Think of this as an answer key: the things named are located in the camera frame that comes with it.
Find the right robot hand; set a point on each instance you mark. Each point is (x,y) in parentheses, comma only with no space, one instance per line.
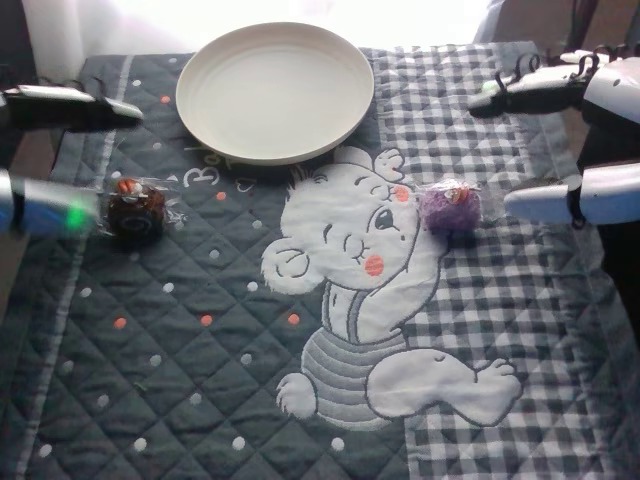
(612,90)

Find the grey quilt with printed bear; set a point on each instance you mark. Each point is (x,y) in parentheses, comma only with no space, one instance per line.
(200,320)

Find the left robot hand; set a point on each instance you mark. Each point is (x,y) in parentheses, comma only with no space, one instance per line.
(55,111)

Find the purple candy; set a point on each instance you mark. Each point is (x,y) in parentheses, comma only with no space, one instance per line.
(447,212)

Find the round white plate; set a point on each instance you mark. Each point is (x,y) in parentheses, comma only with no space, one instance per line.
(275,90)

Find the brown candy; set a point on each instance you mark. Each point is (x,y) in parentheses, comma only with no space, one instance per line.
(137,212)

